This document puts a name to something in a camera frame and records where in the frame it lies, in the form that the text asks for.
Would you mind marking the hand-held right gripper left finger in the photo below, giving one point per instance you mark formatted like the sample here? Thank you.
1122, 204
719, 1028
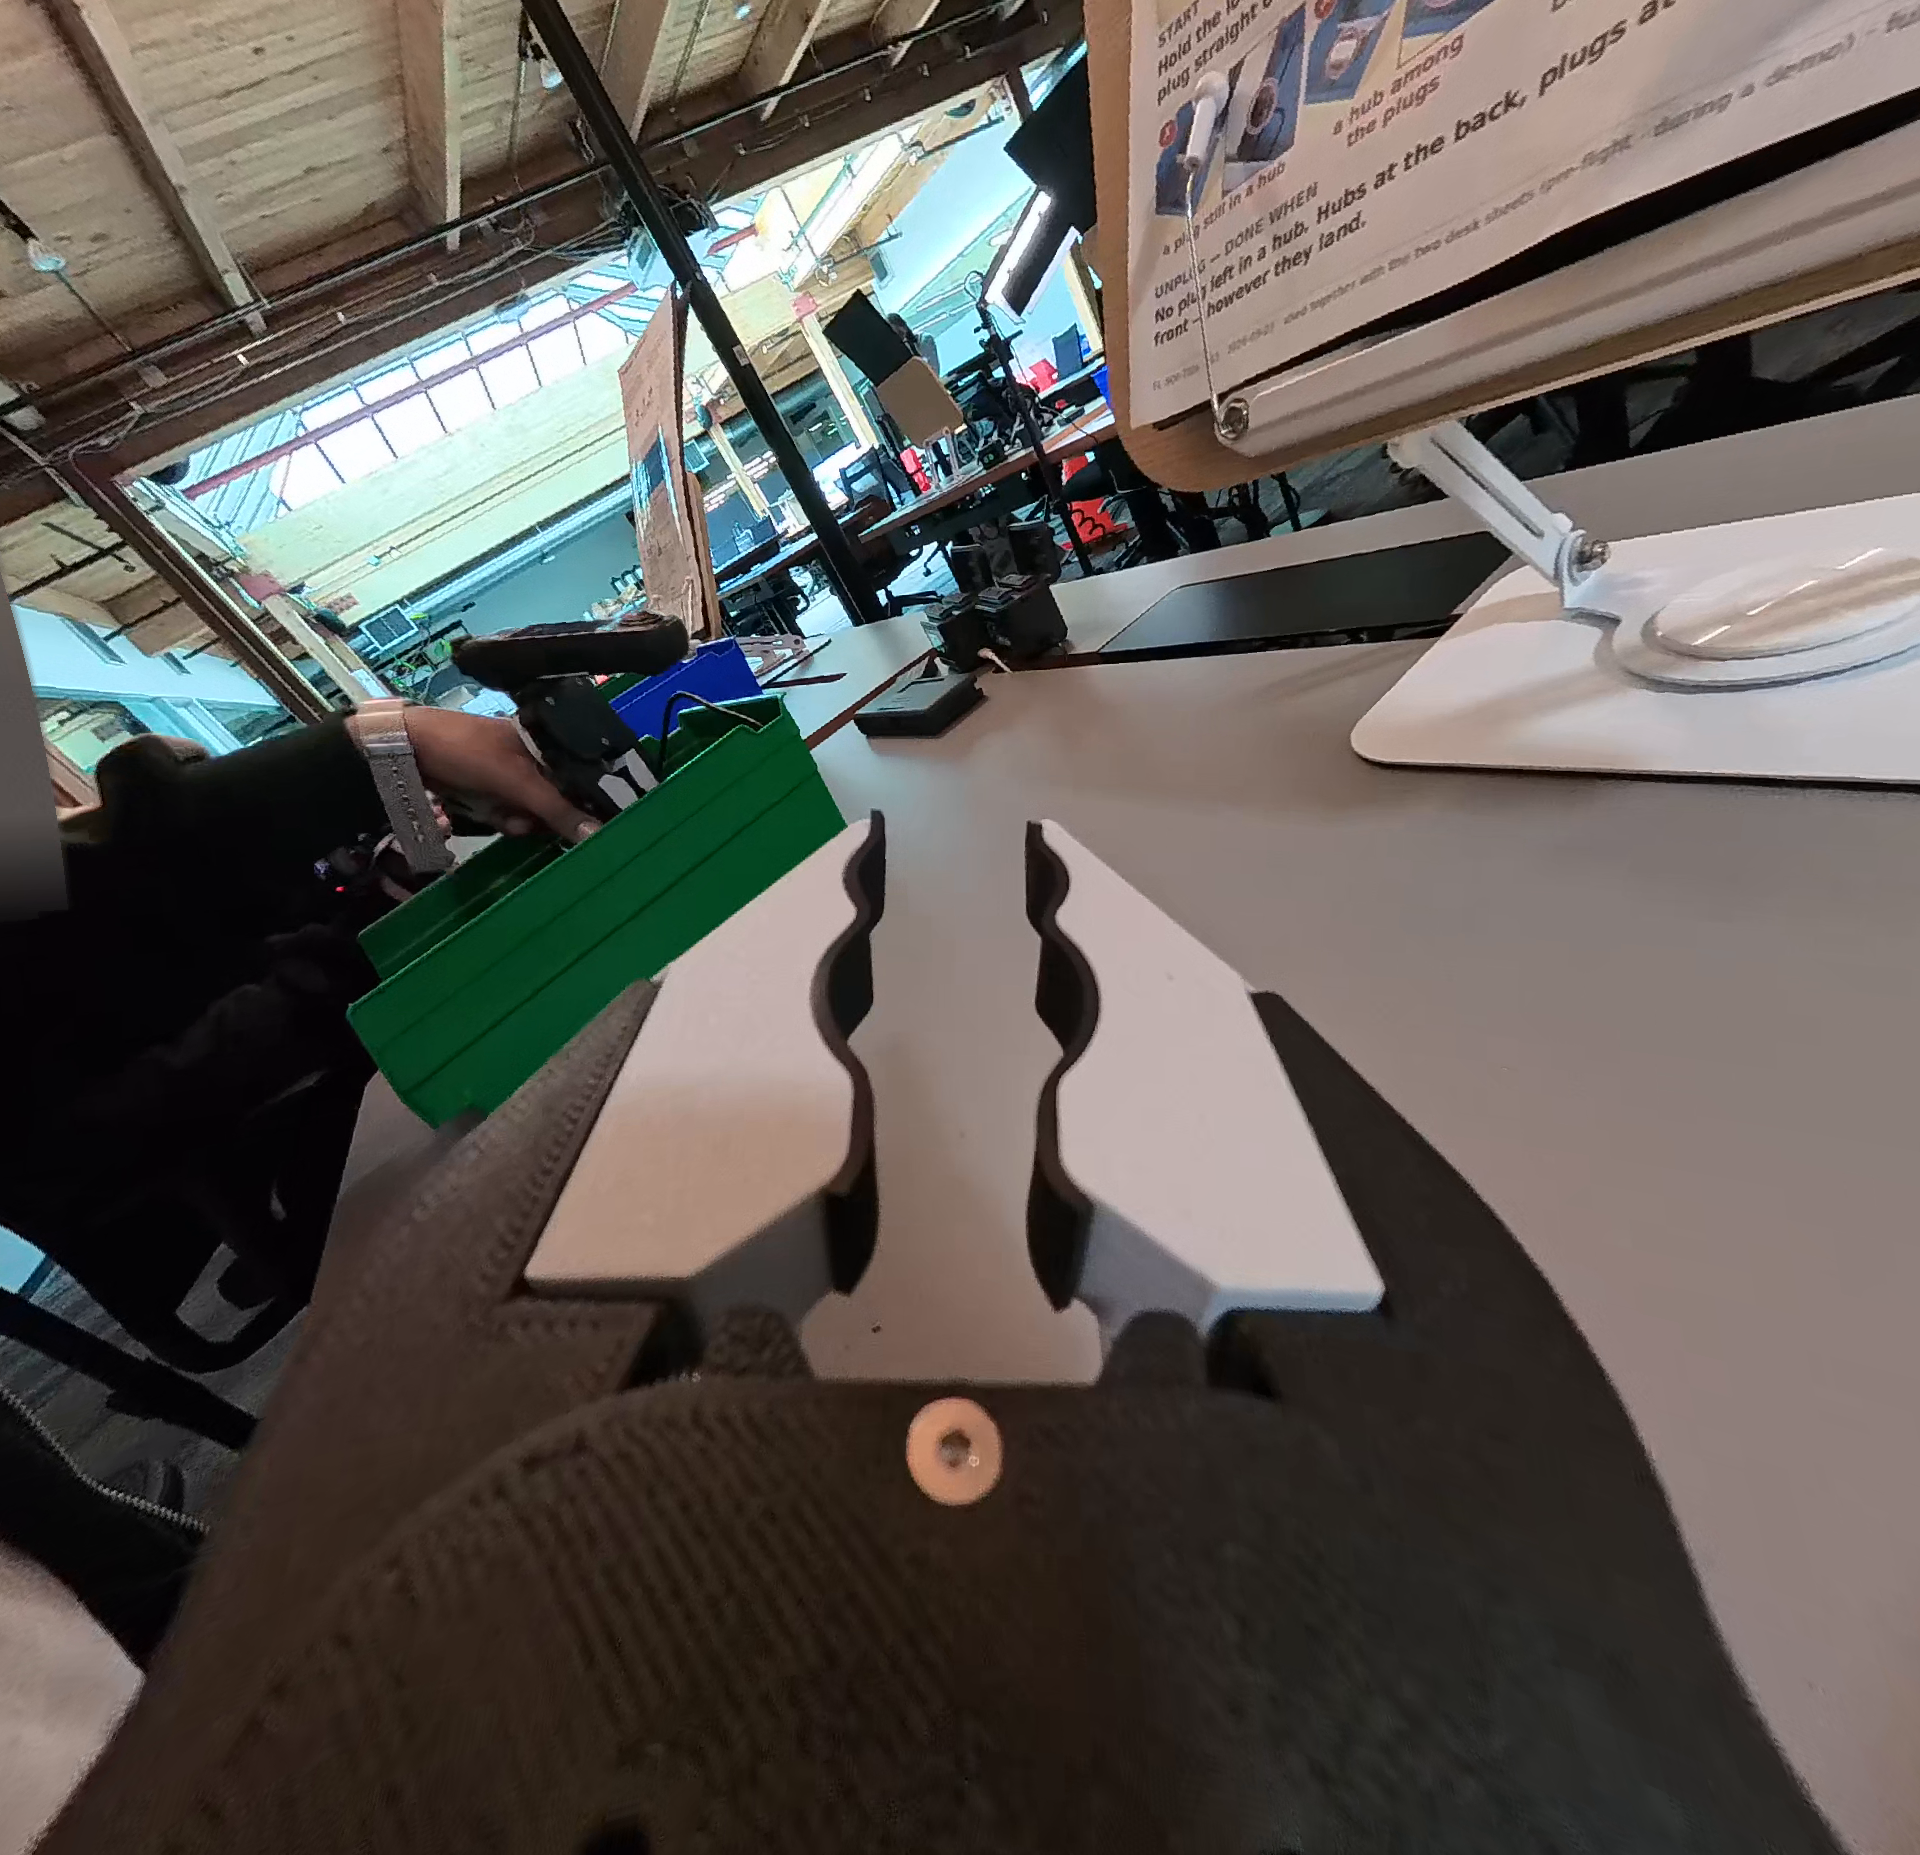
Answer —
705, 1133

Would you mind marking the blue plastic bin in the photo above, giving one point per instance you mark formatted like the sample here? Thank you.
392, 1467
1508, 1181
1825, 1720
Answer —
705, 677

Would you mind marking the black support pole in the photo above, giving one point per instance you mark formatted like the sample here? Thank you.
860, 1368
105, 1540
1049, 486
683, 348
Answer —
675, 250

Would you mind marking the silver wrist watch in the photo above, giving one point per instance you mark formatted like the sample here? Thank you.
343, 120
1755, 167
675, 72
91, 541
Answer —
397, 775

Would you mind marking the black backdrop board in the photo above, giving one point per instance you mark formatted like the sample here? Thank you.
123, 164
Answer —
885, 354
1049, 145

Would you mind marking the grey desk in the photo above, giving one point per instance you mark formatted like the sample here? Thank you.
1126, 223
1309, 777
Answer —
1348, 984

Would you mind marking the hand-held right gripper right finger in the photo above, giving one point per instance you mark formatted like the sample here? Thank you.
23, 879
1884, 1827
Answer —
1215, 1148

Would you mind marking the black battery charger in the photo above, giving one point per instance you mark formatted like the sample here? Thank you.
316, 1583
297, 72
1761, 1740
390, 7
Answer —
1004, 603

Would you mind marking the document stand with instruction sheet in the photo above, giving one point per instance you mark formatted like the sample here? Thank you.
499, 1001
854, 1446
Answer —
1500, 160

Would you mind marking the person's left hand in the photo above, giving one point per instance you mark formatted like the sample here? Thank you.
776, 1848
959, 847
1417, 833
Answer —
480, 775

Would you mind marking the brown cardboard document stand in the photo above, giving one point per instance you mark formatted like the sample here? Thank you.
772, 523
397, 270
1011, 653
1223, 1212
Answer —
660, 461

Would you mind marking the small black adapter box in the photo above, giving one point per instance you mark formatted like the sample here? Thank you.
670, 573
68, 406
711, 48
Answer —
917, 707

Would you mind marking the green plastic bin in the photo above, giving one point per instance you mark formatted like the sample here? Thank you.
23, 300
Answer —
601, 909

